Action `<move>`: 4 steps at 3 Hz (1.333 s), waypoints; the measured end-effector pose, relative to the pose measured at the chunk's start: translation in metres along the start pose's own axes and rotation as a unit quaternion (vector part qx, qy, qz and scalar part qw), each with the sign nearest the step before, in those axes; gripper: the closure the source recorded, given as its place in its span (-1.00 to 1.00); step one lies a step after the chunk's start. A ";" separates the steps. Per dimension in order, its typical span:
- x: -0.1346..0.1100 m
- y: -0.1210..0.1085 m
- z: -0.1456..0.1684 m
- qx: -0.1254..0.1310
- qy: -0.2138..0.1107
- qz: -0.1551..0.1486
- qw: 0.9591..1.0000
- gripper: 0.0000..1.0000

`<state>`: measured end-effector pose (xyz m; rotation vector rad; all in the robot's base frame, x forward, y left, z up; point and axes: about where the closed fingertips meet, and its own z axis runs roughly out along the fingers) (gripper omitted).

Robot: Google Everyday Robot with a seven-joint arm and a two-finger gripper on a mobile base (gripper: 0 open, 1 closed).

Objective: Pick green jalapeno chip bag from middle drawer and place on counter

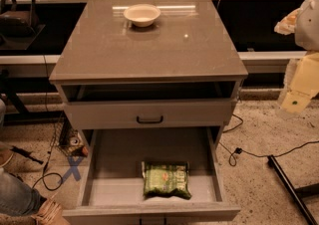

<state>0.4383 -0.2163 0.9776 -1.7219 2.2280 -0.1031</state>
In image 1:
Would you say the grey drawer cabinet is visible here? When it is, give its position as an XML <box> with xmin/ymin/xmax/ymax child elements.
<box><xmin>48</xmin><ymin>0</ymin><xmax>249</xmax><ymax>225</ymax></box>

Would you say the open grey middle drawer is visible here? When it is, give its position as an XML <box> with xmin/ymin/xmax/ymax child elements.
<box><xmin>64</xmin><ymin>127</ymin><xmax>239</xmax><ymax>225</ymax></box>

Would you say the soda can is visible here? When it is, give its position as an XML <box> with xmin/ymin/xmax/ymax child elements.
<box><xmin>69</xmin><ymin>136</ymin><xmax>81</xmax><ymax>146</ymax></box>

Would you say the black floor cable left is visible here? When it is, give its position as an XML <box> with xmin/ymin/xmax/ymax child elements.
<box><xmin>31</xmin><ymin>54</ymin><xmax>65</xmax><ymax>192</ymax></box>

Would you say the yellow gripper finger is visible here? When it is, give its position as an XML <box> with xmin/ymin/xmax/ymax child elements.
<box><xmin>275</xmin><ymin>90</ymin><xmax>311</xmax><ymax>119</ymax></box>
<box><xmin>274</xmin><ymin>8</ymin><xmax>300</xmax><ymax>35</ymax></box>

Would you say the green jalapeno chip bag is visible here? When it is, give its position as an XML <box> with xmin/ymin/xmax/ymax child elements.
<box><xmin>142</xmin><ymin>161</ymin><xmax>191</xmax><ymax>200</ymax></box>

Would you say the blue tape cross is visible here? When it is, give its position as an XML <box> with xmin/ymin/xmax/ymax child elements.
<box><xmin>60</xmin><ymin>156</ymin><xmax>84</xmax><ymax>183</ymax></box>

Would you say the black chair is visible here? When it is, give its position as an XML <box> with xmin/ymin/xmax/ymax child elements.
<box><xmin>0</xmin><ymin>0</ymin><xmax>45</xmax><ymax>51</ymax></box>

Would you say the black wire basket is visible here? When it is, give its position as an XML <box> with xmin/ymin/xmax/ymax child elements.
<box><xmin>54</xmin><ymin>115</ymin><xmax>88</xmax><ymax>157</ymax></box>

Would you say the black floor cable right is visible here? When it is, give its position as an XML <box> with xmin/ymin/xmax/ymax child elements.
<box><xmin>218</xmin><ymin>112</ymin><xmax>319</xmax><ymax>167</ymax></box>

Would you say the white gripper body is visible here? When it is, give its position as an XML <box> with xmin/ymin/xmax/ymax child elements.
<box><xmin>290</xmin><ymin>52</ymin><xmax>319</xmax><ymax>99</ymax></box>

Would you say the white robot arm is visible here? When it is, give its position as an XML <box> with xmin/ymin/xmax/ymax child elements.
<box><xmin>274</xmin><ymin>0</ymin><xmax>319</xmax><ymax>113</ymax></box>

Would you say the black metal stand leg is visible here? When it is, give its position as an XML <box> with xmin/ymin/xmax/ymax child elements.
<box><xmin>267</xmin><ymin>155</ymin><xmax>319</xmax><ymax>225</ymax></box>

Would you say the black floor cable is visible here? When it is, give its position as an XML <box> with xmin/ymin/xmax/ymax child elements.
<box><xmin>218</xmin><ymin>112</ymin><xmax>319</xmax><ymax>167</ymax></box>
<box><xmin>31</xmin><ymin>54</ymin><xmax>65</xmax><ymax>192</ymax></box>

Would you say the black drawer handle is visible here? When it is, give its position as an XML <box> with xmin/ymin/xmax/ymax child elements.
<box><xmin>136</xmin><ymin>115</ymin><xmax>163</xmax><ymax>124</ymax></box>

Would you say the person leg in jeans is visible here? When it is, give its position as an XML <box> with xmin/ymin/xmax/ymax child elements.
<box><xmin>0</xmin><ymin>99</ymin><xmax>46</xmax><ymax>217</ymax></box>

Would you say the white paper bowl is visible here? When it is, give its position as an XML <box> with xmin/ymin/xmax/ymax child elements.
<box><xmin>124</xmin><ymin>4</ymin><xmax>160</xmax><ymax>28</ymax></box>

